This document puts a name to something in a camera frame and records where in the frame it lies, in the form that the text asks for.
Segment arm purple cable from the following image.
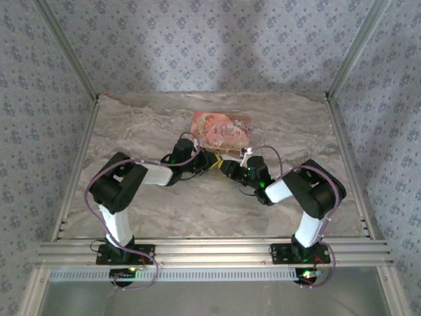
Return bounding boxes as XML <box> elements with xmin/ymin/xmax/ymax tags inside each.
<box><xmin>84</xmin><ymin>131</ymin><xmax>202</xmax><ymax>261</ymax></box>
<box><xmin>251</xmin><ymin>145</ymin><xmax>339</xmax><ymax>261</ymax></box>

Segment aluminium table side rail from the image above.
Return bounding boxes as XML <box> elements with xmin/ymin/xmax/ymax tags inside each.
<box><xmin>324</xmin><ymin>94</ymin><xmax>378</xmax><ymax>238</ymax></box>
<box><xmin>49</xmin><ymin>95</ymin><xmax>101</xmax><ymax>242</ymax></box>

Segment aluminium mounting rail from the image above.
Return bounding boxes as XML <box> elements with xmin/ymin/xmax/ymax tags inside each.
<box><xmin>36</xmin><ymin>237</ymin><xmax>394</xmax><ymax>266</ymax></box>

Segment slotted grey cable duct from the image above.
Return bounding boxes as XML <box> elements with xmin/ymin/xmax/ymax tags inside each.
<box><xmin>49</xmin><ymin>267</ymin><xmax>312</xmax><ymax>282</ymax></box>

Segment controller board with green light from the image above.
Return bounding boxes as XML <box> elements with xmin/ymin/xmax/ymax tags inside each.
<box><xmin>294</xmin><ymin>267</ymin><xmax>322</xmax><ymax>286</ymax></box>
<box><xmin>109</xmin><ymin>267</ymin><xmax>139</xmax><ymax>286</ymax></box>

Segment grey metal panel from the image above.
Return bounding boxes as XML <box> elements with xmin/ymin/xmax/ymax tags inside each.
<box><xmin>41</xmin><ymin>280</ymin><xmax>393</xmax><ymax>316</ymax></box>

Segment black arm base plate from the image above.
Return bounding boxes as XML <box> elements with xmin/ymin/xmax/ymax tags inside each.
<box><xmin>96</xmin><ymin>243</ymin><xmax>156</xmax><ymax>265</ymax></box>
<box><xmin>270</xmin><ymin>242</ymin><xmax>331</xmax><ymax>265</ymax></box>

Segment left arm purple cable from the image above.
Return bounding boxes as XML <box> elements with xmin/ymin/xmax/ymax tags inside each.
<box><xmin>84</xmin><ymin>131</ymin><xmax>202</xmax><ymax>261</ymax></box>

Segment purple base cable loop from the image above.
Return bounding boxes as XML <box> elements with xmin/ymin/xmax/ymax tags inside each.
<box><xmin>299</xmin><ymin>253</ymin><xmax>336</xmax><ymax>290</ymax></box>
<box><xmin>98</xmin><ymin>250</ymin><xmax>159</xmax><ymax>291</ymax></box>

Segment pink storybook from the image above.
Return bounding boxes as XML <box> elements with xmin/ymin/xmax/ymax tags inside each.
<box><xmin>189</xmin><ymin>111</ymin><xmax>255</xmax><ymax>153</ymax></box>

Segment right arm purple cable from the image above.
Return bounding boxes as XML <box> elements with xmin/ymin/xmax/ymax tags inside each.
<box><xmin>251</xmin><ymin>145</ymin><xmax>339</xmax><ymax>261</ymax></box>

